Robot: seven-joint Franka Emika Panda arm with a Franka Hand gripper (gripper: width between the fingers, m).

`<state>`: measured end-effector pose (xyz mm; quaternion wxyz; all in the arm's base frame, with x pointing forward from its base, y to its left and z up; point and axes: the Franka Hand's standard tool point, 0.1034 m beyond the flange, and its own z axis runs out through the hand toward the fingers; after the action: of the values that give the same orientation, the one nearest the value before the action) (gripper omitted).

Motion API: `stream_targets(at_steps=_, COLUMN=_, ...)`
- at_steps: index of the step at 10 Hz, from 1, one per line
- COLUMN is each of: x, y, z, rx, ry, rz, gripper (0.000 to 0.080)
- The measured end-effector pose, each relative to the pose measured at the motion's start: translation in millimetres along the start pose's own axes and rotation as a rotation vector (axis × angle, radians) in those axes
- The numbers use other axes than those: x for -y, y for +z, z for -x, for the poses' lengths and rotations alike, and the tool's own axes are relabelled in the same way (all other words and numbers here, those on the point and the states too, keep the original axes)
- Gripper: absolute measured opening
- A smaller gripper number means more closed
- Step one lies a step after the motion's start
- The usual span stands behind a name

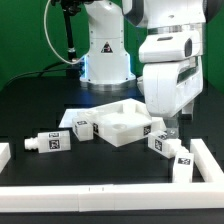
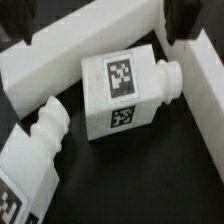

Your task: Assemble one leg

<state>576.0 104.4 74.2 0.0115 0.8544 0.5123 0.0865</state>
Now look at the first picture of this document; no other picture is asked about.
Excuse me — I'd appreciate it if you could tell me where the black cable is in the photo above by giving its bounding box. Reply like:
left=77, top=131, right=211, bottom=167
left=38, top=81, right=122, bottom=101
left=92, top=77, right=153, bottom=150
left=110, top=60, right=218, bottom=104
left=2, top=61, right=73, bottom=91

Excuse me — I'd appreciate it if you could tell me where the white tag sheet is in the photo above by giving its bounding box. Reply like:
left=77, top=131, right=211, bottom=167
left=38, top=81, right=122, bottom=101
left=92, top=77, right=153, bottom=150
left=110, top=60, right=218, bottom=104
left=58, top=108, right=91, bottom=128

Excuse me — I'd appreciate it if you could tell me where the white left fence block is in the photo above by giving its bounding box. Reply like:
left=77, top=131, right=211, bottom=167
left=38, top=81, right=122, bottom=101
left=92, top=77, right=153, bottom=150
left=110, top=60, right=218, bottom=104
left=0, top=143, right=11, bottom=173

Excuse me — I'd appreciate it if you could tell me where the white square table top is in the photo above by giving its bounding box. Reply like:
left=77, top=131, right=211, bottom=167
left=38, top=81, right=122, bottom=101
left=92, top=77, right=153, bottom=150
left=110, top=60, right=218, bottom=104
left=78, top=97, right=167, bottom=148

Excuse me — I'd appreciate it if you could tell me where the white cable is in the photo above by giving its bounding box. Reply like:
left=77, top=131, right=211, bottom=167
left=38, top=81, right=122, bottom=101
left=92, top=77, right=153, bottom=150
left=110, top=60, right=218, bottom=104
left=43, top=0, right=86, bottom=66

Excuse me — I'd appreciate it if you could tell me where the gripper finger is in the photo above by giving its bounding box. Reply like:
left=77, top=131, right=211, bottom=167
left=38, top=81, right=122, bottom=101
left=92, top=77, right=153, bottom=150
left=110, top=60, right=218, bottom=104
left=167, top=118, right=179, bottom=138

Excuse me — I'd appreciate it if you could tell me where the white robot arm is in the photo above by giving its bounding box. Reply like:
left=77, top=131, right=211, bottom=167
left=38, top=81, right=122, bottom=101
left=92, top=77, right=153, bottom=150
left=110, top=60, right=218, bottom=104
left=81, top=0, right=224, bottom=138

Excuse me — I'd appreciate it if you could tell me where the white front fence rail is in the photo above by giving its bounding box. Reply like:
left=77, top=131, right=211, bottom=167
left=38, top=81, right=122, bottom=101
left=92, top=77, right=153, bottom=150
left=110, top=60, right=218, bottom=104
left=0, top=183, right=224, bottom=213

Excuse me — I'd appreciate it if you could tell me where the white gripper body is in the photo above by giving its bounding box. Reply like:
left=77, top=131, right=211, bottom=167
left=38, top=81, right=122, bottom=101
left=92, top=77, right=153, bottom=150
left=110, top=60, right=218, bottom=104
left=139, top=30, right=203, bottom=117

